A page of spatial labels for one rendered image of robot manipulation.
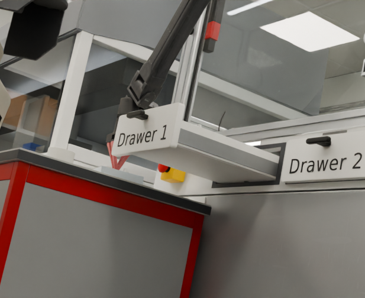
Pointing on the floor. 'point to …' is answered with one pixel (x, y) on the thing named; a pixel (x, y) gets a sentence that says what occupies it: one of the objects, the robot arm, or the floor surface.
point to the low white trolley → (83, 232)
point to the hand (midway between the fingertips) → (116, 167)
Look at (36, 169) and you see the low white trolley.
